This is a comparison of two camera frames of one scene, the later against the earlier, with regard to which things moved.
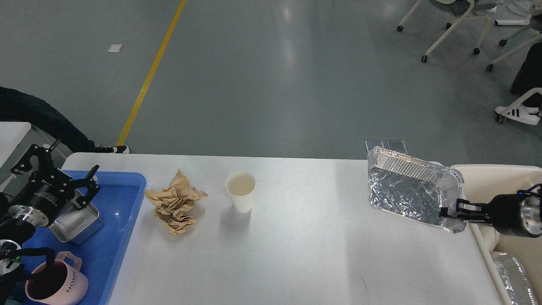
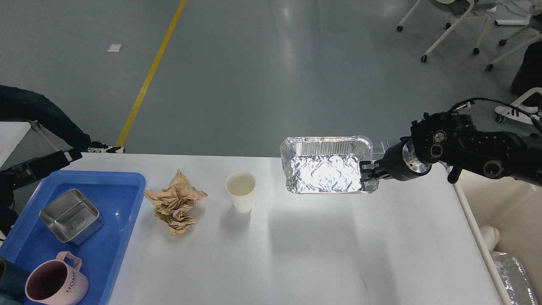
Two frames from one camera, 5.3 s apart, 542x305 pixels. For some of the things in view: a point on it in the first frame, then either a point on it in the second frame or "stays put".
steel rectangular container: (73, 225) stays put
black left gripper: (46, 189) → (30, 170)
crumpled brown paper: (173, 203) stays put
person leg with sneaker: (529, 77) stays put
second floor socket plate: (397, 145) stays put
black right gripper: (519, 214) → (400, 162)
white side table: (11, 134) stays put
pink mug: (68, 284) stays put
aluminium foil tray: (414, 189) → (326, 164)
